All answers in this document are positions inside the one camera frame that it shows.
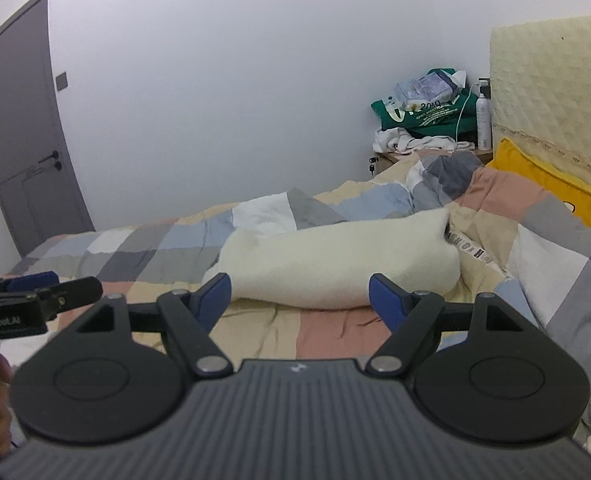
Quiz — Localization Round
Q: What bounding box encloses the white fleece garment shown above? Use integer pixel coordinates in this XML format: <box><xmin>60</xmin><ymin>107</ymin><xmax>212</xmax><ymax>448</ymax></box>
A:
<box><xmin>202</xmin><ymin>207</ymin><xmax>461</xmax><ymax>311</ymax></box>

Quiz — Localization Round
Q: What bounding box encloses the clear plastic packet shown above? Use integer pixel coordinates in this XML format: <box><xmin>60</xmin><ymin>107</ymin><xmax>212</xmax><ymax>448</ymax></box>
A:
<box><xmin>394</xmin><ymin>72</ymin><xmax>459</xmax><ymax>106</ymax></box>

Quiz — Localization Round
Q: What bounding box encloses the cream quilted headboard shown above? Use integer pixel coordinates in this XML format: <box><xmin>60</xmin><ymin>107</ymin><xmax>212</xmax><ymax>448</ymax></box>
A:
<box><xmin>489</xmin><ymin>12</ymin><xmax>591</xmax><ymax>201</ymax></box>

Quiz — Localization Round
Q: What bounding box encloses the yellow pillow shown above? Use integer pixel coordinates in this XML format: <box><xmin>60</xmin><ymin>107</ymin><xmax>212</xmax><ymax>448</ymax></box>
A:
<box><xmin>485</xmin><ymin>137</ymin><xmax>591</xmax><ymax>236</ymax></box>

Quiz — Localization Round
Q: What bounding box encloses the green printed bag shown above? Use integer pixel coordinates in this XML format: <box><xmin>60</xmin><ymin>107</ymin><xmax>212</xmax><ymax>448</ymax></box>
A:
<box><xmin>371</xmin><ymin>67</ymin><xmax>479</xmax><ymax>153</ymax></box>

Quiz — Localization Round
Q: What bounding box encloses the white crumpled cloth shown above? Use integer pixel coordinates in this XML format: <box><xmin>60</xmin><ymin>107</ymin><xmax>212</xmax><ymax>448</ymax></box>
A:
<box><xmin>374</xmin><ymin>127</ymin><xmax>476</xmax><ymax>157</ymax></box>

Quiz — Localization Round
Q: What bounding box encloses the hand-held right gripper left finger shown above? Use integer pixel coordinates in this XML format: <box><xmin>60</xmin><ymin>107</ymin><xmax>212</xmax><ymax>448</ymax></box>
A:
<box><xmin>72</xmin><ymin>272</ymin><xmax>234</xmax><ymax>378</ymax></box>

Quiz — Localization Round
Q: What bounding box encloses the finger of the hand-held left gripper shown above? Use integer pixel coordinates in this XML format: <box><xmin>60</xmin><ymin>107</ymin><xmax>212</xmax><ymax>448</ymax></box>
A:
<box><xmin>38</xmin><ymin>276</ymin><xmax>104</xmax><ymax>313</ymax></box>
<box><xmin>4</xmin><ymin>271</ymin><xmax>60</xmax><ymax>292</ymax></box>

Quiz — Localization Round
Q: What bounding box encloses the white bottle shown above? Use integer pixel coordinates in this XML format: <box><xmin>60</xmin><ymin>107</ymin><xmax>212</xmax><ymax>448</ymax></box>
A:
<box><xmin>476</xmin><ymin>95</ymin><xmax>493</xmax><ymax>152</ymax></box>

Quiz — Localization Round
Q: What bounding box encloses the pile of mixed laundry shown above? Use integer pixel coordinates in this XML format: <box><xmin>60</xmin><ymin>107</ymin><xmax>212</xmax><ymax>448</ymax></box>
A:
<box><xmin>2</xmin><ymin>150</ymin><xmax>591</xmax><ymax>466</ymax></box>

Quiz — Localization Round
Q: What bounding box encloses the grey door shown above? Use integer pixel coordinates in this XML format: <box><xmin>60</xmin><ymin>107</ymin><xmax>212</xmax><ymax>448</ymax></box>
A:
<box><xmin>0</xmin><ymin>0</ymin><xmax>96</xmax><ymax>258</ymax></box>

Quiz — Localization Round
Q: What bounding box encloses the white cable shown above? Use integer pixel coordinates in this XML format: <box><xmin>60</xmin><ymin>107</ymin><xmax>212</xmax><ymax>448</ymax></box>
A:
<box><xmin>453</xmin><ymin>84</ymin><xmax>480</xmax><ymax>142</ymax></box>

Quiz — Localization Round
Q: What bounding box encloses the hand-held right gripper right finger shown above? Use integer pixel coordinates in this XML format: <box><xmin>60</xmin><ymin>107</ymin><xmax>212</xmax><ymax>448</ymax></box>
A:
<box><xmin>366</xmin><ymin>272</ymin><xmax>527</xmax><ymax>377</ymax></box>

